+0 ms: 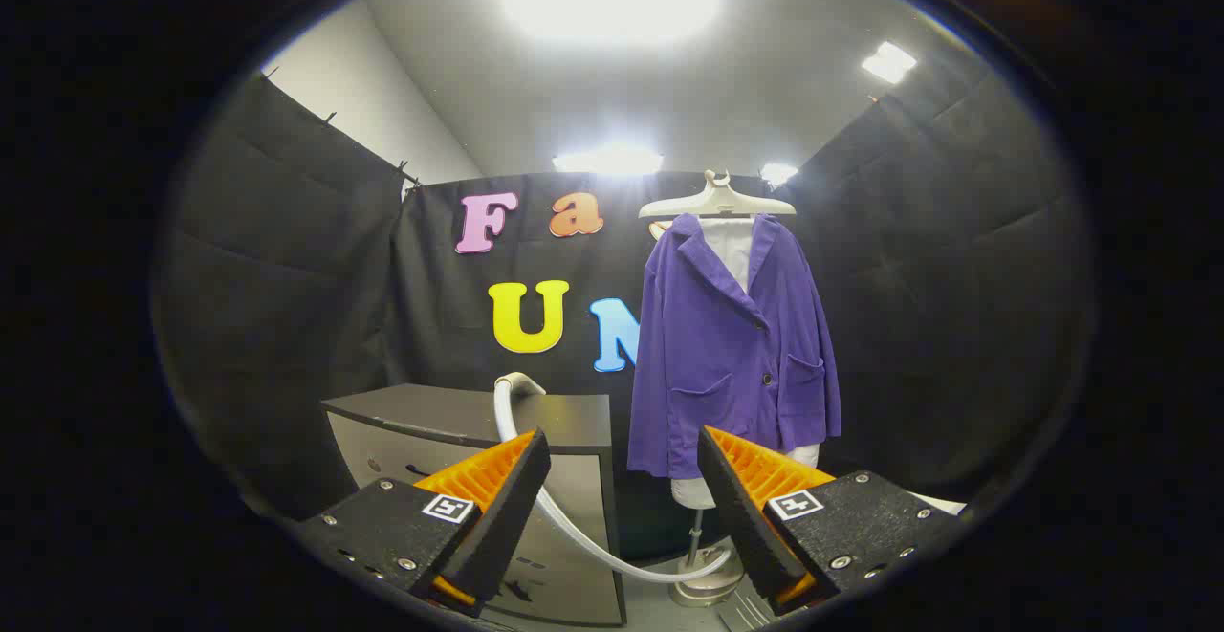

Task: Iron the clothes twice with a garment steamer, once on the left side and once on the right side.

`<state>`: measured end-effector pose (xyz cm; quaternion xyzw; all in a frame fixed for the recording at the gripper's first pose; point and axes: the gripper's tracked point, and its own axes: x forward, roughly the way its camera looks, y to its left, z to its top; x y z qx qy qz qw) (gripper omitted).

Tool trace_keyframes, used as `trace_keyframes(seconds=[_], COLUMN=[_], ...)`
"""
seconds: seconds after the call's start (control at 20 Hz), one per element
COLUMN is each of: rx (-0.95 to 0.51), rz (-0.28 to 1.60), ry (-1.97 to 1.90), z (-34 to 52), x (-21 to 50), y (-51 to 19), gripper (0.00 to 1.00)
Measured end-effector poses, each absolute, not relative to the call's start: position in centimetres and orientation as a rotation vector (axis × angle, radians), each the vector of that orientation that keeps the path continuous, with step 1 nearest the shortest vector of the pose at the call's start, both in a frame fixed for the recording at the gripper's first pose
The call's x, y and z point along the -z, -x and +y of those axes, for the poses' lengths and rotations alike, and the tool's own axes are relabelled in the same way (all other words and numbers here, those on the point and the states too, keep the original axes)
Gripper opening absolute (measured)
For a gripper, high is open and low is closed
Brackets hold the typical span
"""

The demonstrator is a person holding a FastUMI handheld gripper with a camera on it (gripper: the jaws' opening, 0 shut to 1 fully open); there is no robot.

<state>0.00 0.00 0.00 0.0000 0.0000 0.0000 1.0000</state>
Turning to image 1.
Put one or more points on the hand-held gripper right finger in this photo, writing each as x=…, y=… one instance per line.
x=736, y=517

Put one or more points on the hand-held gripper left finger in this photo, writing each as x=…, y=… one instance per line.
x=507, y=517

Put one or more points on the purple jacket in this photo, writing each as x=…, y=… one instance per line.
x=708, y=345

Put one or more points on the white clothes hanger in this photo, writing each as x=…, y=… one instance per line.
x=717, y=200

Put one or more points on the grey cabinet with dark top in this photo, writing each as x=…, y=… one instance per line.
x=430, y=407

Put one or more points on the white floor sheet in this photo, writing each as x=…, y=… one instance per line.
x=945, y=505

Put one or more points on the white mannequin torso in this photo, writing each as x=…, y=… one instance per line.
x=732, y=250

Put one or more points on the black backdrop cloth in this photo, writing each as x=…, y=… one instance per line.
x=287, y=307

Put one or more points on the small ceiling light panel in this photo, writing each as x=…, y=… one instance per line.
x=889, y=62

